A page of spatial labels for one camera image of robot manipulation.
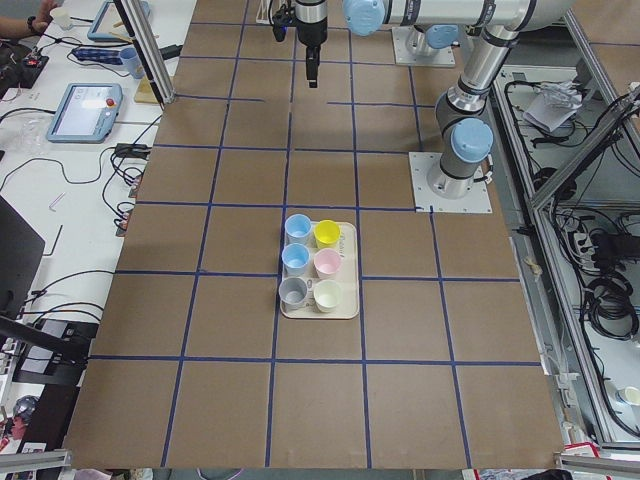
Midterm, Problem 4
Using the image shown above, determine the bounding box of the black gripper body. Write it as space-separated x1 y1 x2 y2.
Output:
294 0 328 46

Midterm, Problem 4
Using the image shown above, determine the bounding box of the light blue cup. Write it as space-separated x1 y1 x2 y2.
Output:
284 213 313 246

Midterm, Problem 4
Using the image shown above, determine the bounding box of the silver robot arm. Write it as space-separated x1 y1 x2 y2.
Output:
405 24 459 57
342 0 573 199

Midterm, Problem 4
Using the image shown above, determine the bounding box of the blue cup on desk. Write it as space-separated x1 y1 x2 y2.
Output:
119 47 145 80

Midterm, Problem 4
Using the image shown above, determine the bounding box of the yellow cup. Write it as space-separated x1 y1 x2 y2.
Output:
314 219 341 249

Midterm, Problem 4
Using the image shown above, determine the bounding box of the pink cup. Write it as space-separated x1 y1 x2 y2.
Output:
313 248 342 279

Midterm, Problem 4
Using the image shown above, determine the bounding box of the grey cup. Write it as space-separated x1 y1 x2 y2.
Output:
278 277 308 307

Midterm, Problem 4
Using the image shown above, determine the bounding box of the cream white cup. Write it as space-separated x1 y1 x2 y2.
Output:
313 279 342 313

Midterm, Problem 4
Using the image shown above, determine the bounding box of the white paper cup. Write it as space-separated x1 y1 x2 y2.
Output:
49 7 73 30

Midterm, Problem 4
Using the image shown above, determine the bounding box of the person hand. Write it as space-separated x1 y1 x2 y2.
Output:
32 0 59 31

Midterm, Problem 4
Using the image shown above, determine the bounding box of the wooden stand base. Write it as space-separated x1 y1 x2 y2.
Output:
134 77 159 105

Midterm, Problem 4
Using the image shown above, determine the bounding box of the black power adapter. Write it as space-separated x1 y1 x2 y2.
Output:
114 143 151 160

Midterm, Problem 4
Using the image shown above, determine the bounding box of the blue teach pendant far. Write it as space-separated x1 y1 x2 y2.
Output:
87 1 130 43

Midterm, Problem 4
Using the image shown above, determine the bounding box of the blue teach pendant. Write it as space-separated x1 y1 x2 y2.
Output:
46 83 123 143
87 1 130 43

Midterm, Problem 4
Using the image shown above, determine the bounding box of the cream plastic tray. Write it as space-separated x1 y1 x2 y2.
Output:
278 221 360 320

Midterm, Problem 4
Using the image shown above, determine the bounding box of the blue teach pendant near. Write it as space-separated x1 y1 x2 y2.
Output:
46 83 123 143

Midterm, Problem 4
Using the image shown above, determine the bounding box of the crumpled white paper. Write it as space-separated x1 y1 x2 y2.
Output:
523 81 583 133

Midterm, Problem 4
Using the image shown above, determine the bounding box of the black monitor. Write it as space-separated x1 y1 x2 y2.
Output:
0 198 45 319

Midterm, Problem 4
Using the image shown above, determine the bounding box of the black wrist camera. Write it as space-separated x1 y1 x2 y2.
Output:
269 1 294 43

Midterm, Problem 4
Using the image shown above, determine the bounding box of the white wire cup rack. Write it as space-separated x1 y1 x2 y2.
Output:
256 0 273 25

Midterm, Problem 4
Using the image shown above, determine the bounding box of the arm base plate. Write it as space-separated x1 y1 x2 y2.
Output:
409 152 492 214
392 25 458 68

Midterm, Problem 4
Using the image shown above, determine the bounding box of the aluminium frame post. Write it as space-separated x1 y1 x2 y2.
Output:
114 0 175 108

